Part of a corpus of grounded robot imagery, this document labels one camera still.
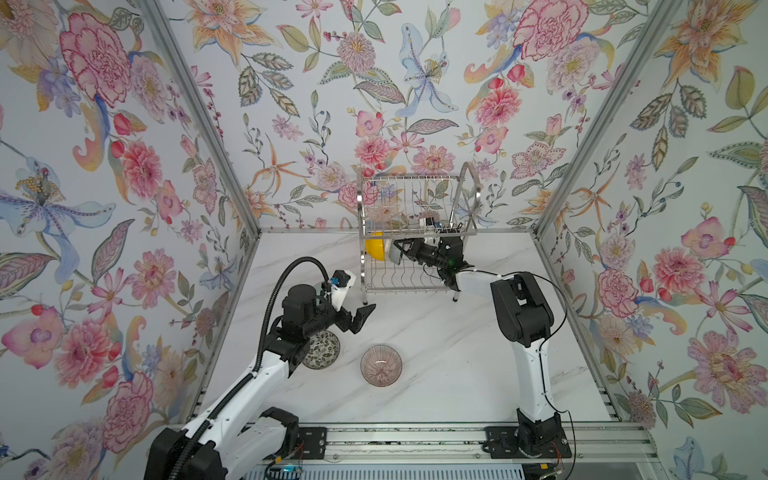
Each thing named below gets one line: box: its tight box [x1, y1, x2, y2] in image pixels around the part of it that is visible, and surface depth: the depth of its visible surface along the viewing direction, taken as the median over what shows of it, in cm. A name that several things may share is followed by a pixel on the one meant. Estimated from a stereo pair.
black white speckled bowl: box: [302, 330, 341, 370], surface depth 90 cm
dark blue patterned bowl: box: [388, 238, 401, 265], surface depth 97 cm
